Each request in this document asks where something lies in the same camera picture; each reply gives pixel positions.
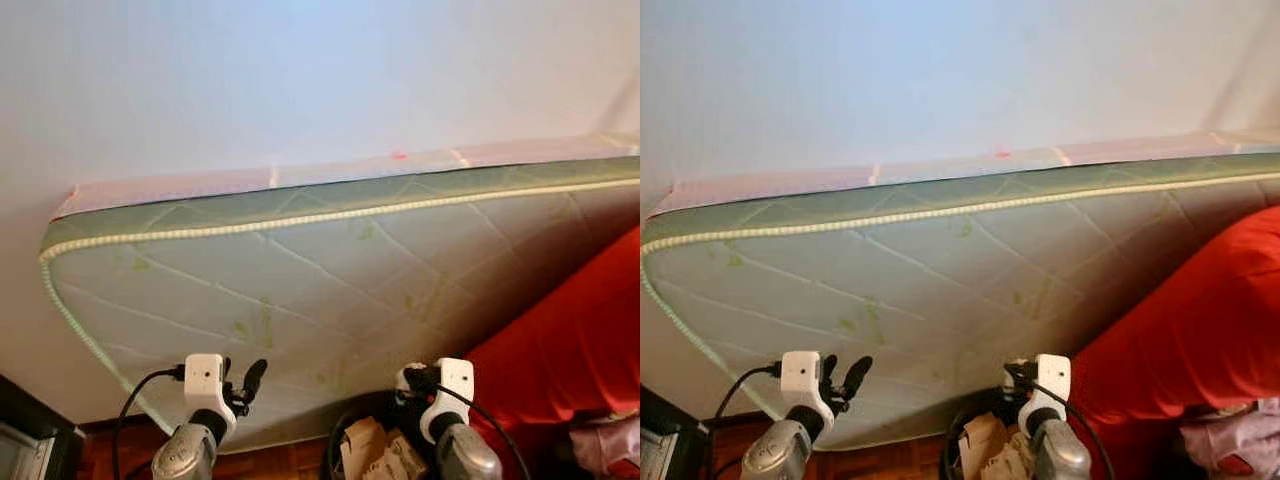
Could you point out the large red cushion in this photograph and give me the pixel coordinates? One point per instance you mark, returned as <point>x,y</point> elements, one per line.
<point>1190,320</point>
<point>570,340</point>

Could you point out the crumpled brown paper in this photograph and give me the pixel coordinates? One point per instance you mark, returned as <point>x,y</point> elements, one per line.
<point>985,440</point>
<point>365,445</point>

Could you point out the quilted white green mattress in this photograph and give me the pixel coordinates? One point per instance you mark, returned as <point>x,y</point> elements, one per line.
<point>900,290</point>
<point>300,290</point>

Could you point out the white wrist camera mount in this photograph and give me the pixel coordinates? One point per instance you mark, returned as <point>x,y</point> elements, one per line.
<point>1053,375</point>
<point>455,380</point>
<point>800,375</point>
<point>203,380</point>

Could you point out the black side cabinet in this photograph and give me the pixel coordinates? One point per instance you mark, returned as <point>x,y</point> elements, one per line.
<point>40,420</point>
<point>665,420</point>

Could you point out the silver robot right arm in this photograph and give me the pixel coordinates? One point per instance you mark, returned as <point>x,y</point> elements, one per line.
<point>465,455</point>
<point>1060,455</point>

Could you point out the pale pink wrapped board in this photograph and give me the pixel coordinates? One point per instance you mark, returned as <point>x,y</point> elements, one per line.
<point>800,182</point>
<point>200,185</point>

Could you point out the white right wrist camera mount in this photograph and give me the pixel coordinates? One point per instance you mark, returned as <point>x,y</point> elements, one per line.
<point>1053,375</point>
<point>455,380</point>

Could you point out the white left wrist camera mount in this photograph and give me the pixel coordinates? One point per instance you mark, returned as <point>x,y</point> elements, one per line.
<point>800,375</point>
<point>203,380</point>

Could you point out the black waste bin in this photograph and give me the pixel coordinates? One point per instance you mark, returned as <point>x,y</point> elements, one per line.
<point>334,450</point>
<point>948,450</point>

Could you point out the pink cartoon print quilt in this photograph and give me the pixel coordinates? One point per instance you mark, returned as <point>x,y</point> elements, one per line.
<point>1230,440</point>
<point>605,445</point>

